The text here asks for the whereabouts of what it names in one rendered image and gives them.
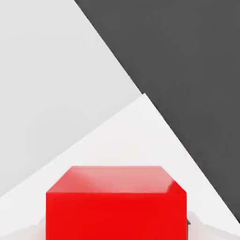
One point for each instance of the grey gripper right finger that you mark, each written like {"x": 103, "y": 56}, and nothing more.
{"x": 195, "y": 231}

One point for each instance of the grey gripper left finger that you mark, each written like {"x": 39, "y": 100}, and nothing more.
{"x": 38, "y": 232}

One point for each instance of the small red cube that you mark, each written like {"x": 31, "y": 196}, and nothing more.
{"x": 116, "y": 215}

